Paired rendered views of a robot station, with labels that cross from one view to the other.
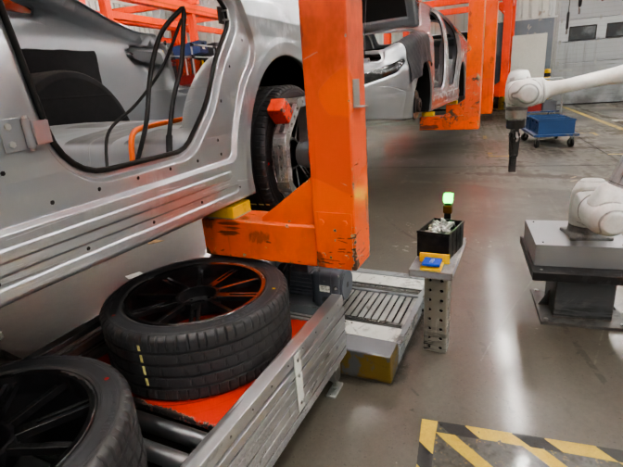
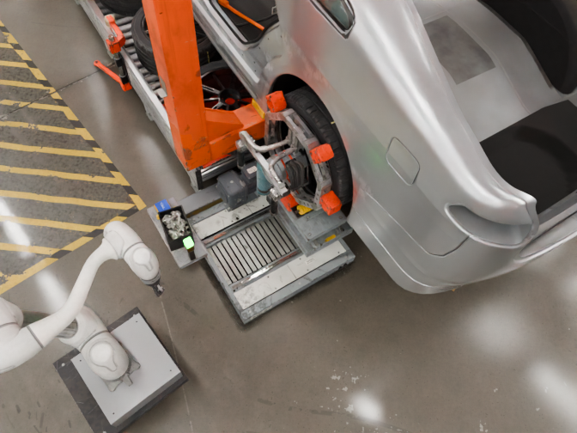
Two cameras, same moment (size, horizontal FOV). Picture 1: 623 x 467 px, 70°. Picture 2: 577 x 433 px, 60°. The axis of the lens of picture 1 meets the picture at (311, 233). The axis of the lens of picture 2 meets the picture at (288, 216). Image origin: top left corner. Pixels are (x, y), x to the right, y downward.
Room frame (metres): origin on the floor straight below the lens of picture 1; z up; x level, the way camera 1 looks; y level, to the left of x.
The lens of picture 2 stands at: (2.90, -1.43, 2.98)
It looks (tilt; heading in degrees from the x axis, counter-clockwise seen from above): 60 degrees down; 115
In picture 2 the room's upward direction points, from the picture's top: 7 degrees clockwise
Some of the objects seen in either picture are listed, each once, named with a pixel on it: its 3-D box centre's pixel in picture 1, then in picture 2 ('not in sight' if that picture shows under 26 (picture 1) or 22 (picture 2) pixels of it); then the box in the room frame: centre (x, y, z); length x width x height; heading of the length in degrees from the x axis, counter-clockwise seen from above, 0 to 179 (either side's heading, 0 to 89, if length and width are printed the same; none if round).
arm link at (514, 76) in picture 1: (518, 88); (142, 260); (2.05, -0.95, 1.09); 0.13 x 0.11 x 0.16; 165
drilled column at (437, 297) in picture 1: (437, 305); not in sight; (1.77, -0.53, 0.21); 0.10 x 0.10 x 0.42; 64
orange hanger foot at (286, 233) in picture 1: (264, 213); (241, 117); (1.76, 0.18, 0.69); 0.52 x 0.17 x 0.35; 64
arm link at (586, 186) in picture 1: (591, 201); (106, 356); (1.99, -1.30, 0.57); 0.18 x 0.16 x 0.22; 165
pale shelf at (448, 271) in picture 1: (439, 255); (176, 231); (1.80, -0.55, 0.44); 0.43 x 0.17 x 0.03; 154
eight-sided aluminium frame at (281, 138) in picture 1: (307, 153); (295, 159); (2.23, -0.01, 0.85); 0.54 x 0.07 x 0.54; 154
